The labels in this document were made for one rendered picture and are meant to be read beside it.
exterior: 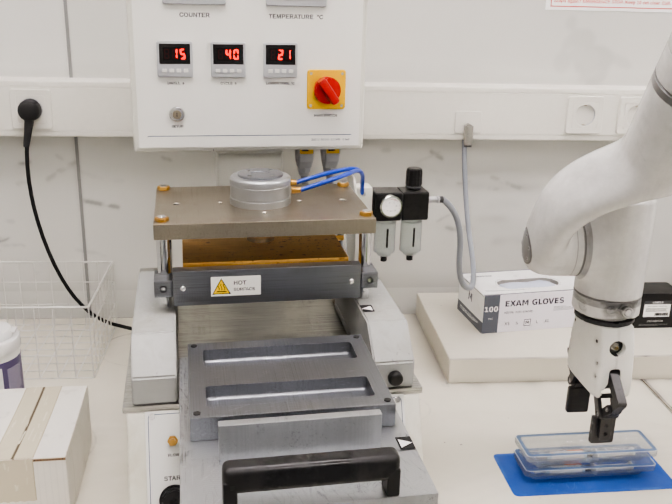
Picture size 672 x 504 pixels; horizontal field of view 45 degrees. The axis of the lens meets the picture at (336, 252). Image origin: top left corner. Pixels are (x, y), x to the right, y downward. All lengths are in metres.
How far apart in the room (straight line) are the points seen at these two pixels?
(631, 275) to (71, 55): 1.02
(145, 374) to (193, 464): 0.20
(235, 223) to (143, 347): 0.18
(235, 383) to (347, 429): 0.14
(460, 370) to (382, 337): 0.43
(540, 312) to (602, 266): 0.48
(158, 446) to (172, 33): 0.55
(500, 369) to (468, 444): 0.21
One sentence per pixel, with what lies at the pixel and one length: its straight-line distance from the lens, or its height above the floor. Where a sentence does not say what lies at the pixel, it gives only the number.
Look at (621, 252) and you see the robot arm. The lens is 1.03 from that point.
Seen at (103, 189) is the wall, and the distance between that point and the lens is 1.58.
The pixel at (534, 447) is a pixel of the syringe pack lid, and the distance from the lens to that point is 1.15.
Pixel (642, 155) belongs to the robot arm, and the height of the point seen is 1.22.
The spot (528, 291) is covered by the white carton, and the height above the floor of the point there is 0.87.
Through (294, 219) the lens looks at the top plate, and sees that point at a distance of 0.98.
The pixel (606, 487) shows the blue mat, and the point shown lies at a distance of 1.18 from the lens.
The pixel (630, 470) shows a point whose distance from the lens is 1.20.
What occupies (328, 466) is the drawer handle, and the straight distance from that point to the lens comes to 0.69.
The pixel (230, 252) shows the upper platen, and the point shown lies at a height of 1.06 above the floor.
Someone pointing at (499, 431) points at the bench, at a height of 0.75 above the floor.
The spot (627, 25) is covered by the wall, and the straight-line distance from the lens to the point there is 1.65.
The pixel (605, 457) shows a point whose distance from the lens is 1.17.
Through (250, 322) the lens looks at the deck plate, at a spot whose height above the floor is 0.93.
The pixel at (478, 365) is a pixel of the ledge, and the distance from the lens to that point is 1.38.
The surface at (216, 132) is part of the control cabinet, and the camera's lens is 1.16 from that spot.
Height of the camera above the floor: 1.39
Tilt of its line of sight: 19 degrees down
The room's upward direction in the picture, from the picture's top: 2 degrees clockwise
